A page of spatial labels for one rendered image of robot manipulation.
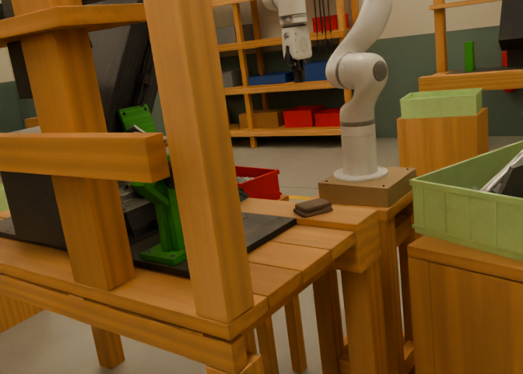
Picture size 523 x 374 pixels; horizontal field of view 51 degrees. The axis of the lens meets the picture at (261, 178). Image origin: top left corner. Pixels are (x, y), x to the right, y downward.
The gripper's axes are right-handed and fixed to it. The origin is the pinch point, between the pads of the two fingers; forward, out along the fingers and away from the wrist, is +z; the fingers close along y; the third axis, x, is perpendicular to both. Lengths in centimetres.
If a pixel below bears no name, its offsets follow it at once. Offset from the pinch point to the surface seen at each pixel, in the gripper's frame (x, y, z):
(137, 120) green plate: 39, -34, 7
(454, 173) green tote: -39, 25, 36
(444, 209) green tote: -43, 2, 41
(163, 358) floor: 98, 4, 130
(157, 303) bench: -4, -74, 42
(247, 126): 384, 439, 100
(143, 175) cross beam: -14, -79, 10
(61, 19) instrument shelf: 4, -78, -21
